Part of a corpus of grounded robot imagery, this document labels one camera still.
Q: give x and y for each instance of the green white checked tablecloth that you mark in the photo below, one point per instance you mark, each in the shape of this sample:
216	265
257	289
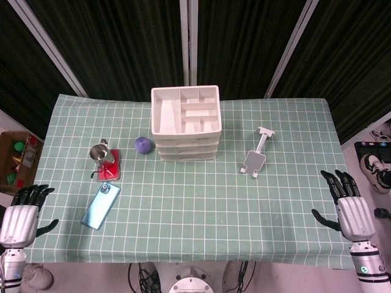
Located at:
189	207

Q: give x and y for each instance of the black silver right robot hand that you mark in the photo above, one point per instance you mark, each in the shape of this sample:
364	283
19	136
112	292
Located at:
355	218

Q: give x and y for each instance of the white black sneaker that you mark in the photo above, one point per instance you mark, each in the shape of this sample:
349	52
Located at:
375	171

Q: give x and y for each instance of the aluminium frame post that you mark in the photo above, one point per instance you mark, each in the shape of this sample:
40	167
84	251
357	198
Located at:
290	49
50	49
188	42

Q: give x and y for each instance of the black plug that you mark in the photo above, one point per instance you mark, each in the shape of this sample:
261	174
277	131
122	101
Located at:
382	212

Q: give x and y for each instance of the purple ball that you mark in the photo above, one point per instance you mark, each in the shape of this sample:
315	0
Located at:
143	144

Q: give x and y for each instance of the brown cardboard box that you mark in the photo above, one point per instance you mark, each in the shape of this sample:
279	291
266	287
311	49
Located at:
15	160

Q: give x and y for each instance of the black flat case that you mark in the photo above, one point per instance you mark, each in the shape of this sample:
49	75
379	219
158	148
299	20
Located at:
366	149

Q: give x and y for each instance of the clear plastic drawer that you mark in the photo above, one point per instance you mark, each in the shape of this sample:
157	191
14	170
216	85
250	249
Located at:
187	156
187	139
187	148

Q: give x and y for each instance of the white drawer organizer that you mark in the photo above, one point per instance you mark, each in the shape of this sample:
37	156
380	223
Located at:
186	113

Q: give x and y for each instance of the blue smartphone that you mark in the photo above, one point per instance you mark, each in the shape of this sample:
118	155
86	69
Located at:
100	206

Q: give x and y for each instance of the stainless steel gooseneck pitcher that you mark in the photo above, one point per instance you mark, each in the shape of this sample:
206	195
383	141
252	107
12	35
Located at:
100	152

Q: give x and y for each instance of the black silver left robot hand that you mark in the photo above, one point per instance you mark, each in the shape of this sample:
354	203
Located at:
18	221

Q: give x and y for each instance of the black curtain panel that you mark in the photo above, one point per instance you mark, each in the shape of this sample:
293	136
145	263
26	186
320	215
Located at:
116	45
21	70
244	45
351	67

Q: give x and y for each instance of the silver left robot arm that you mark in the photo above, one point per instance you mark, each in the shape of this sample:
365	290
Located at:
12	268

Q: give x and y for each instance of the white grey phone stand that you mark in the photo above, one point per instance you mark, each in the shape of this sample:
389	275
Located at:
255	158

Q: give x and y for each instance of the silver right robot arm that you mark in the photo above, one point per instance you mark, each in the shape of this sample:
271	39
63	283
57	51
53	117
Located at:
368	265

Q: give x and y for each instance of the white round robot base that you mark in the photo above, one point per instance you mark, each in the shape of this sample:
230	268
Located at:
190	282

